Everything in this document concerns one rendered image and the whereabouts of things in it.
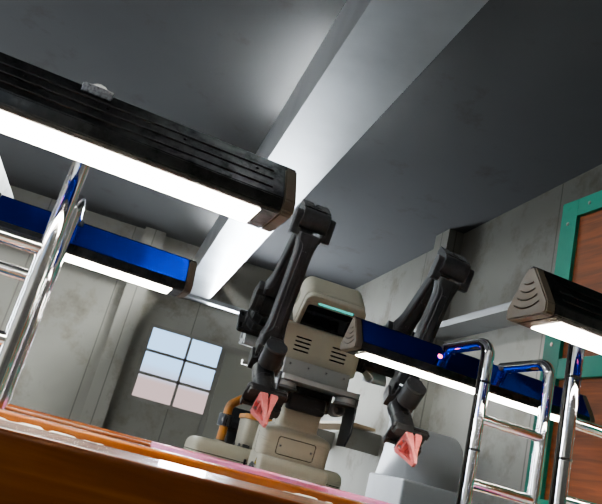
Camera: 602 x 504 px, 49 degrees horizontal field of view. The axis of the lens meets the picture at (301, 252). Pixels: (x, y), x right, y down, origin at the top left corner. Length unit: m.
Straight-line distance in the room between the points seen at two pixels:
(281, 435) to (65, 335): 7.60
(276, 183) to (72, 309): 8.88
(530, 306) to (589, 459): 1.07
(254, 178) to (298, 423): 1.47
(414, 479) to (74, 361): 5.62
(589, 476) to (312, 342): 0.86
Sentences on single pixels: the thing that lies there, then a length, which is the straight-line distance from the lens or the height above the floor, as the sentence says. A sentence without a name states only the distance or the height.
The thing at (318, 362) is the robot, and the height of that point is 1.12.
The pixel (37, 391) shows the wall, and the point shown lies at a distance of 9.51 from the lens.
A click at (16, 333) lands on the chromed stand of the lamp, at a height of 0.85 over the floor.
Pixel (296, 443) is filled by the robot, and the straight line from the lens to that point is 2.11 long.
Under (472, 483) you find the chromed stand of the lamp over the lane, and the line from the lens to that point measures 1.34.
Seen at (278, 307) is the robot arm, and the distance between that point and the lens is 1.73.
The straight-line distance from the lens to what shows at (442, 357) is 1.48.
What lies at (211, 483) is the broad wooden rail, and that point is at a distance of 0.40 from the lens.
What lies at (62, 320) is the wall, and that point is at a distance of 9.58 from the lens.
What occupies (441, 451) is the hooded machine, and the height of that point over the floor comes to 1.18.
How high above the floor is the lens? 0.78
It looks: 18 degrees up
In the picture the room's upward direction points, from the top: 15 degrees clockwise
